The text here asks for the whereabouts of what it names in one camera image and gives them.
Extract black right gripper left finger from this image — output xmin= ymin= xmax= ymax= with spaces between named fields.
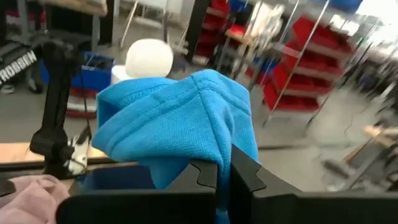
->
xmin=55 ymin=159 xmax=218 ymax=224

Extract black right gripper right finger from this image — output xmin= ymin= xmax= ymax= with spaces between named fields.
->
xmin=230 ymin=144 xmax=398 ymax=224

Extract blue plastic crate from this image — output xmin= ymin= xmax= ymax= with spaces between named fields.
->
xmin=40 ymin=51 xmax=116 ymax=94

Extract metal rack red bins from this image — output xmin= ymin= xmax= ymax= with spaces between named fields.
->
xmin=245 ymin=0 xmax=358 ymax=125
xmin=186 ymin=0 xmax=249 ymax=66

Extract bright blue fleece garment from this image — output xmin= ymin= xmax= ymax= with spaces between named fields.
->
xmin=91 ymin=68 xmax=259 ymax=224

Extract pink woven shirt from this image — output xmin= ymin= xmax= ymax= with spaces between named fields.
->
xmin=0 ymin=174 xmax=71 ymax=224

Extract white rounded object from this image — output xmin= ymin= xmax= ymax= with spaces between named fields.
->
xmin=110 ymin=38 xmax=174 ymax=85

